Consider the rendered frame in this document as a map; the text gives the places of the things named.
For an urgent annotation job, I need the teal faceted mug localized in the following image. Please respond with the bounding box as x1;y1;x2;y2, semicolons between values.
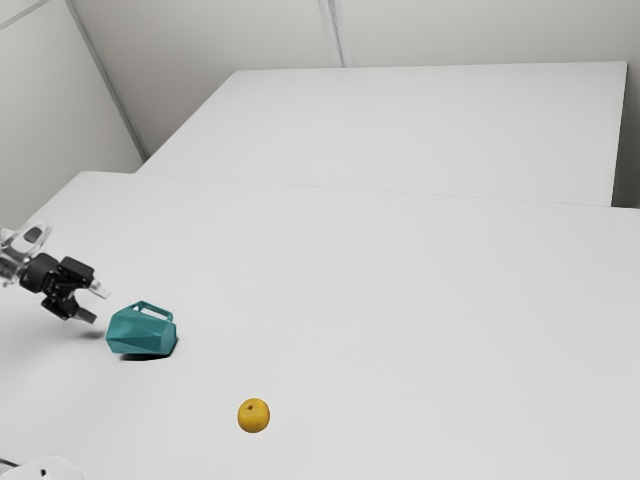
105;300;179;357

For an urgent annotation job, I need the yellow round fruit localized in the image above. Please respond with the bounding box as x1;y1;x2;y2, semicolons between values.
236;397;272;434

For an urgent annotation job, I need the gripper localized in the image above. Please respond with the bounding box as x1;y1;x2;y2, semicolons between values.
20;252;112;325

